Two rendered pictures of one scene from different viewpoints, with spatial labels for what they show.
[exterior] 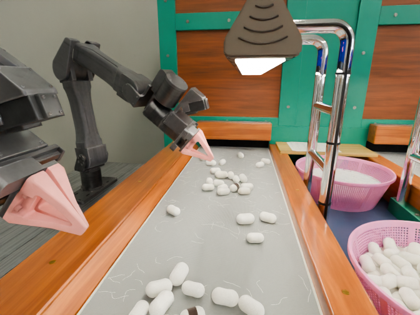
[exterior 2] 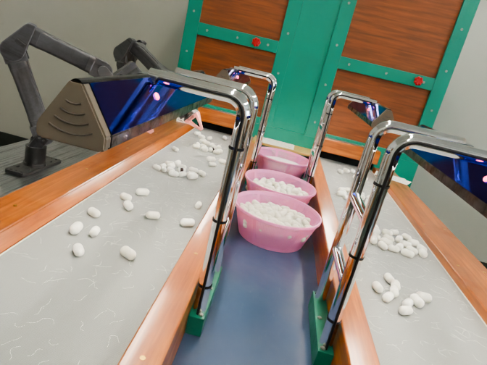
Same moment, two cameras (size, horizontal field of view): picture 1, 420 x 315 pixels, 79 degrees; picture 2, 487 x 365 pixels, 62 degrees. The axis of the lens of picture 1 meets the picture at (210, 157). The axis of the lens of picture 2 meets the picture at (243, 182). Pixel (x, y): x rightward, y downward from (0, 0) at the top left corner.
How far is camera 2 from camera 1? 1.13 m
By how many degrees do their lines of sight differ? 5
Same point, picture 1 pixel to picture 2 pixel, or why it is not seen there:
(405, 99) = (350, 124)
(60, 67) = (119, 53)
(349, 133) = (309, 140)
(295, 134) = (270, 132)
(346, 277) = not seen: hidden behind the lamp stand
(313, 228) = not seen: hidden behind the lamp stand
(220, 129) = (214, 116)
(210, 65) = (217, 66)
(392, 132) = (334, 145)
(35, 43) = not seen: outside the picture
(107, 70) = (151, 64)
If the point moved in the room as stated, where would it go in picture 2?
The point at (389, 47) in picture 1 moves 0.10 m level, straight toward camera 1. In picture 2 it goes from (343, 85) to (337, 84)
